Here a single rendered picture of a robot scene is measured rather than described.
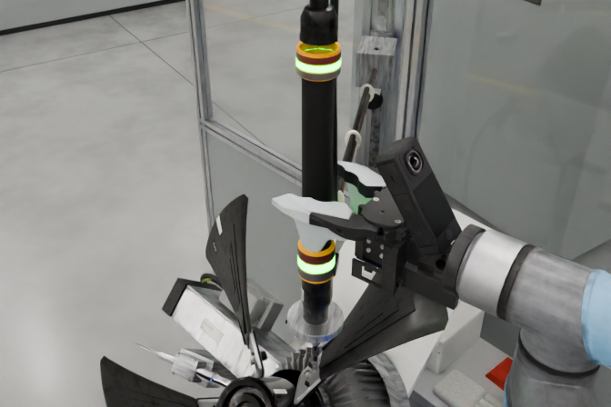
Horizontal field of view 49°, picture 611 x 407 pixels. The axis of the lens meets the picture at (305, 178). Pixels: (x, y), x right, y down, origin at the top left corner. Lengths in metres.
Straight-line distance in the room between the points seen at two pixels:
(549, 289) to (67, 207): 3.32
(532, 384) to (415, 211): 0.19
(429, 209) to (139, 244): 2.83
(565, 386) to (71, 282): 2.80
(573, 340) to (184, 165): 3.48
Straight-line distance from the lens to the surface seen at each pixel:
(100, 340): 2.97
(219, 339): 1.32
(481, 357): 1.67
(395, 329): 0.94
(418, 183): 0.65
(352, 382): 1.16
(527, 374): 0.68
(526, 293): 0.63
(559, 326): 0.63
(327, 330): 0.84
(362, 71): 1.29
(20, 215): 3.81
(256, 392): 1.06
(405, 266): 0.70
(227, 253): 1.17
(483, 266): 0.64
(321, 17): 0.63
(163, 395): 1.21
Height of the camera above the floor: 2.06
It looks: 33 degrees down
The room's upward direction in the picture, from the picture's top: straight up
